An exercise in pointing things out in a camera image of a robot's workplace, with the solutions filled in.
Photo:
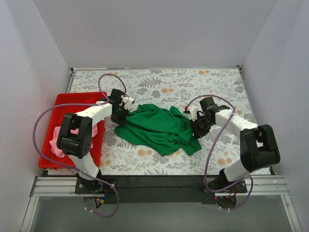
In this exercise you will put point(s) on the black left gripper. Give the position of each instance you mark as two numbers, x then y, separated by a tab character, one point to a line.
119	116

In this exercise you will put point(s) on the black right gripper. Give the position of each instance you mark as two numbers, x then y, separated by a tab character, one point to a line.
199	126

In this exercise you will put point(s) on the green t shirt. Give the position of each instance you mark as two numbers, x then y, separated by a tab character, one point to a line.
163	130

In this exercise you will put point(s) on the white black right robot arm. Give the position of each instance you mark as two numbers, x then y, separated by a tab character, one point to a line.
258	146

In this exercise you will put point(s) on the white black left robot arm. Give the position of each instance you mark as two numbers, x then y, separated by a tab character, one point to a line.
75	135

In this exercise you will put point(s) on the floral patterned table mat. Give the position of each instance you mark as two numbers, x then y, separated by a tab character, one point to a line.
166	88

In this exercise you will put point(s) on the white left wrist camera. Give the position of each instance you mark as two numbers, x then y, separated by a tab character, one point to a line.
127	102

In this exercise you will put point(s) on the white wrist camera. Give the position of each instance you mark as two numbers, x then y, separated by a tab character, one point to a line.
127	102
192	110

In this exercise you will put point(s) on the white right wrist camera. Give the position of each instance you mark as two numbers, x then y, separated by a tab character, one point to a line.
192	110

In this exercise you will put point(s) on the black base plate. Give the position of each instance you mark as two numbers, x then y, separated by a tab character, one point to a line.
162	189

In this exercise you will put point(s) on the aluminium frame rail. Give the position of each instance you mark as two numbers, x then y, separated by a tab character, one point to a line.
70	186

